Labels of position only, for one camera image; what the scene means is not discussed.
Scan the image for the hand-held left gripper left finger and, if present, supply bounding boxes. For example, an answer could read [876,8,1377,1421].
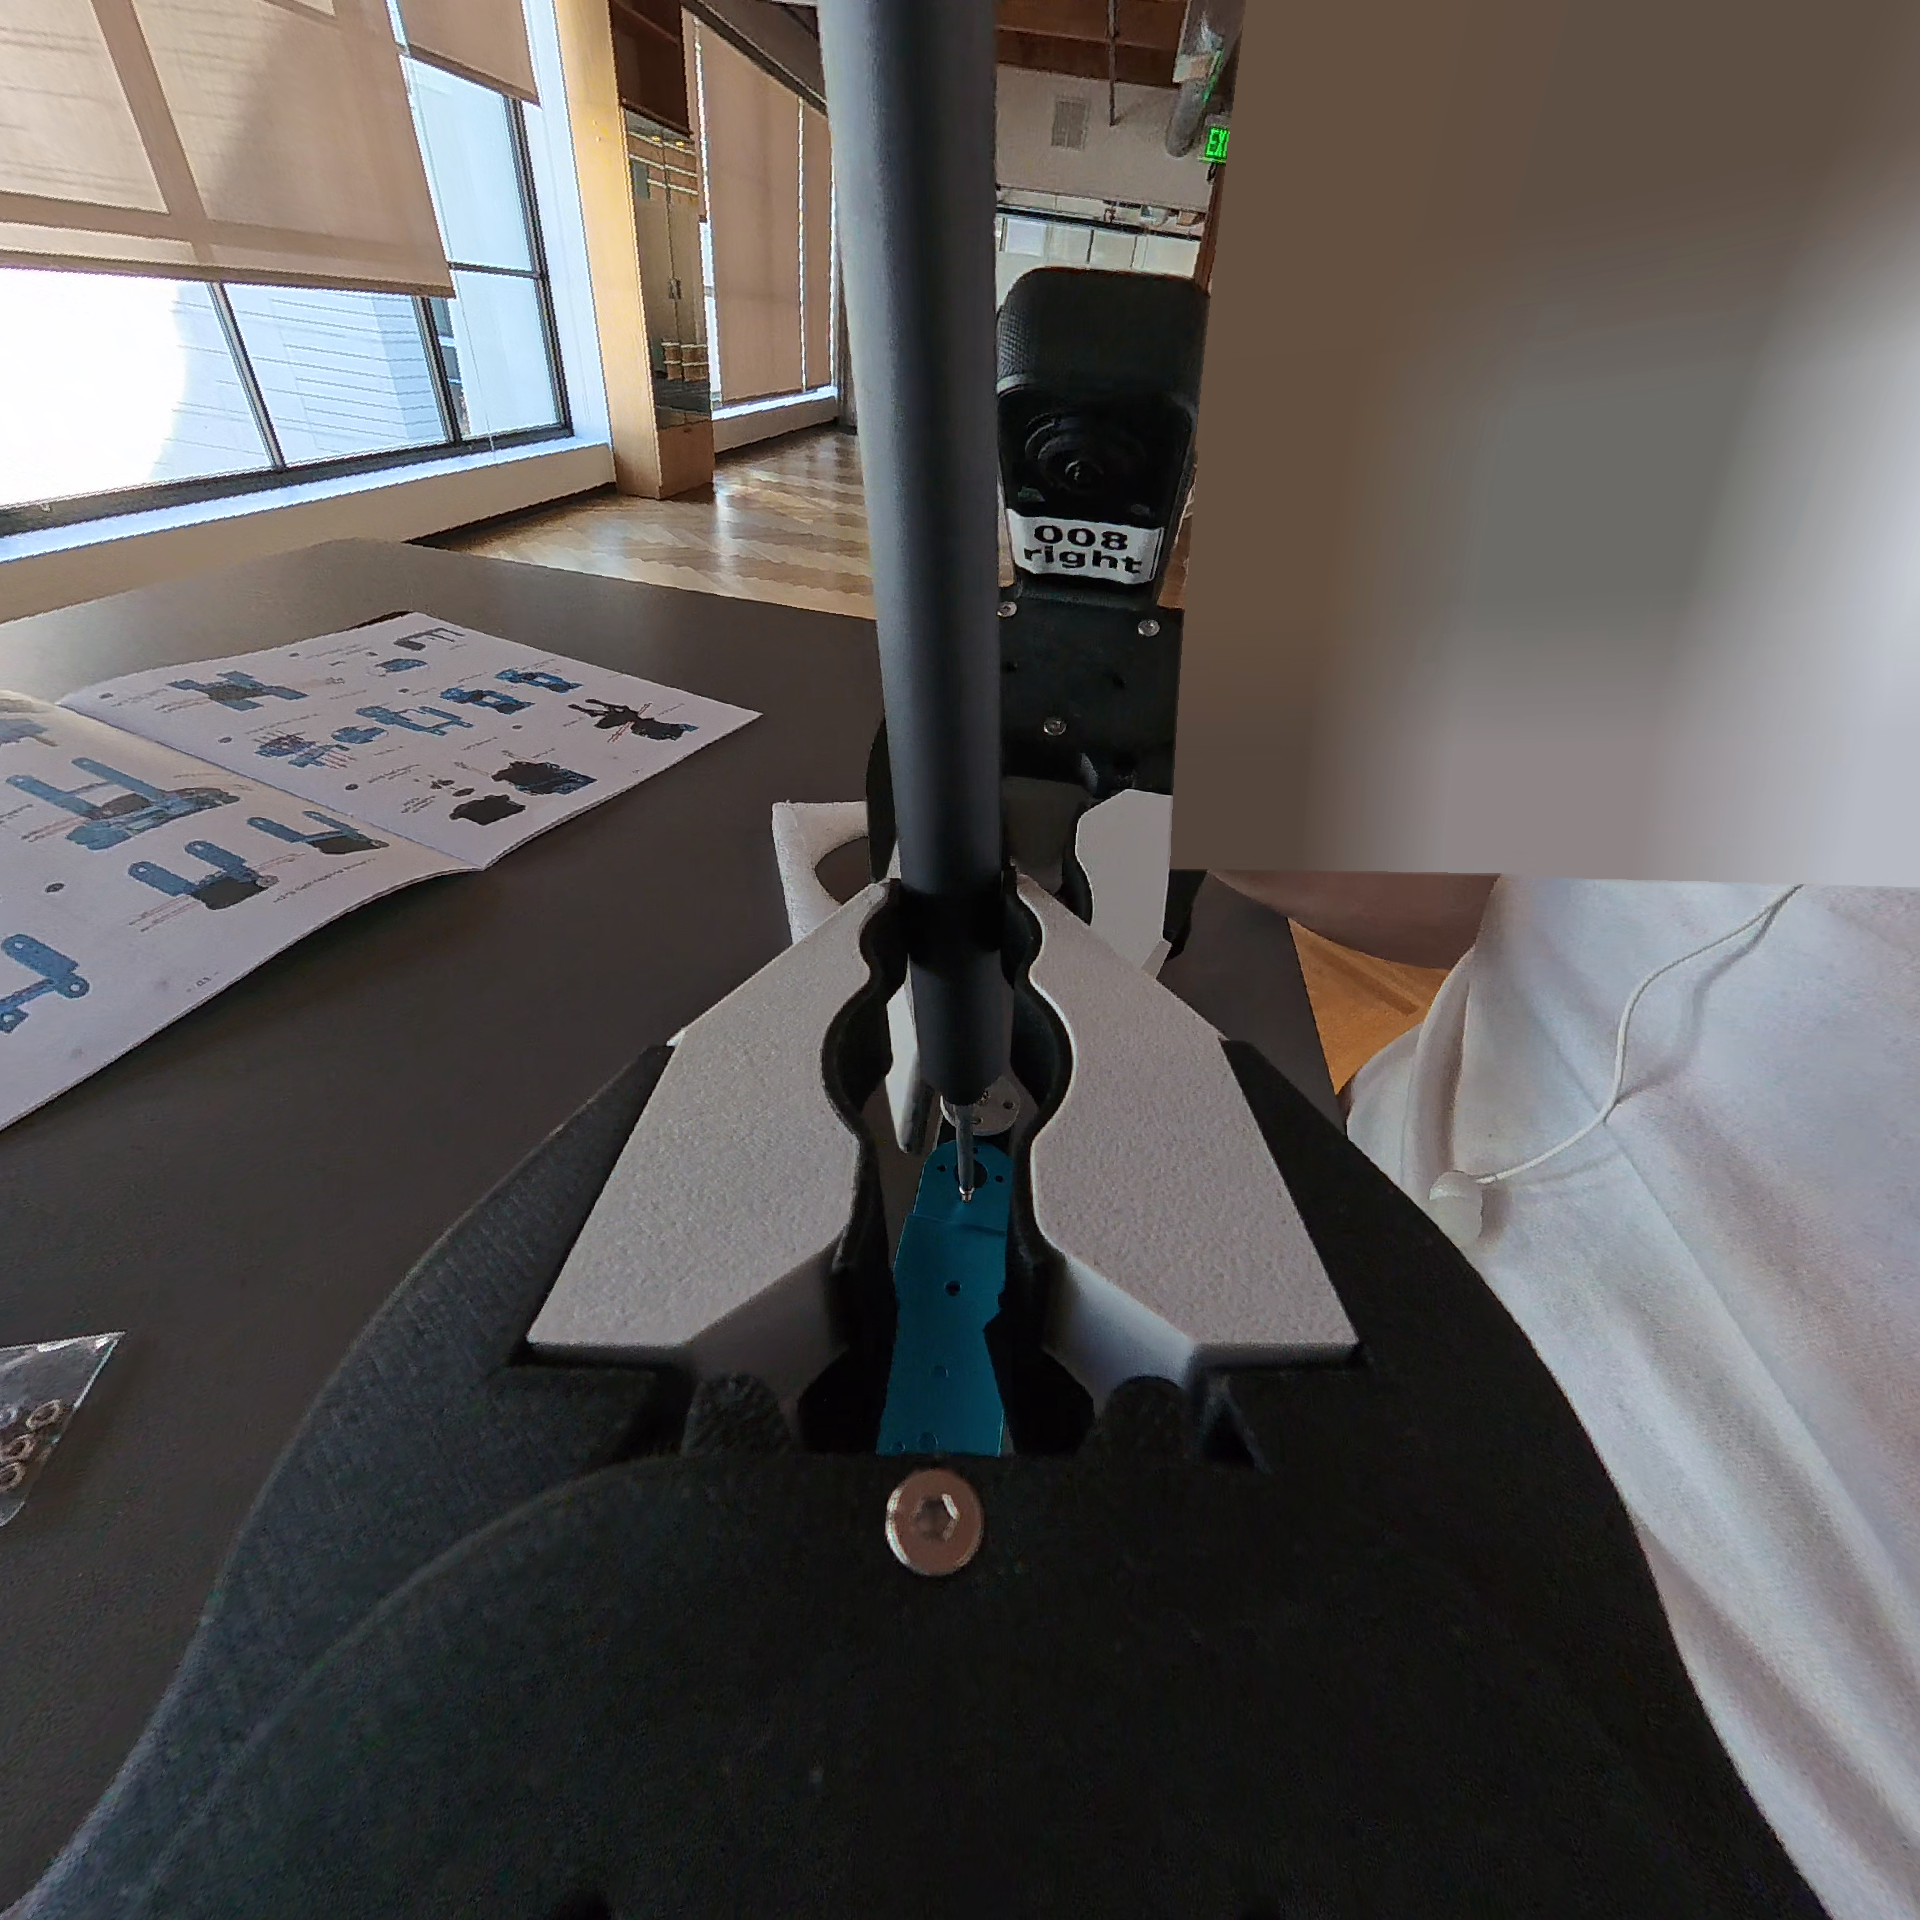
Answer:
[527,881,905,1375]

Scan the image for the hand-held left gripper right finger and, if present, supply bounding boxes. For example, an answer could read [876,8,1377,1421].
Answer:
[997,881,1367,1383]

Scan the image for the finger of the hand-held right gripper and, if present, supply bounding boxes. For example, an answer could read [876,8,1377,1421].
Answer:
[769,800,879,943]
[1075,788,1175,972]

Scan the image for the blue metal bracket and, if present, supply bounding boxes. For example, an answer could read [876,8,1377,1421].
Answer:
[873,1131,1039,1456]

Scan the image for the black electric screwdriver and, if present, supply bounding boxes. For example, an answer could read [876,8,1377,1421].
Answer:
[815,0,1011,1204]

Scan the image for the dark grey desk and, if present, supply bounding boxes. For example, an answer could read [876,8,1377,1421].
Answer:
[0,536,1340,1920]

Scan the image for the open assembly instruction booklet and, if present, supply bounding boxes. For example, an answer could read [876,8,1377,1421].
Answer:
[0,607,763,1136]

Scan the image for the person's white shirt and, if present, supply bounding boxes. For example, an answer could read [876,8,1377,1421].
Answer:
[1340,878,1920,1920]

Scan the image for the wide office window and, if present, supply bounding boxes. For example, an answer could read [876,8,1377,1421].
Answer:
[0,0,576,524]

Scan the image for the group of clear screw bags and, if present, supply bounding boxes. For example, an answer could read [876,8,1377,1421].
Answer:
[0,1327,126,1528]

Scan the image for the tan window roller blind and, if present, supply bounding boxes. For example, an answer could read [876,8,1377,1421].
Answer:
[0,0,457,299]

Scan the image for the white drawstring cord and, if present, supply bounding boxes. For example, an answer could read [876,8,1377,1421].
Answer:
[1428,881,1806,1238]

